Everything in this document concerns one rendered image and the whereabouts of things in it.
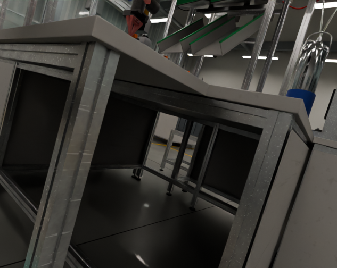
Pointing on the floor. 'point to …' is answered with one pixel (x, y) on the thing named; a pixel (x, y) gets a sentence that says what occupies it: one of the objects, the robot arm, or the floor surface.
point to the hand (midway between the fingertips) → (130, 33)
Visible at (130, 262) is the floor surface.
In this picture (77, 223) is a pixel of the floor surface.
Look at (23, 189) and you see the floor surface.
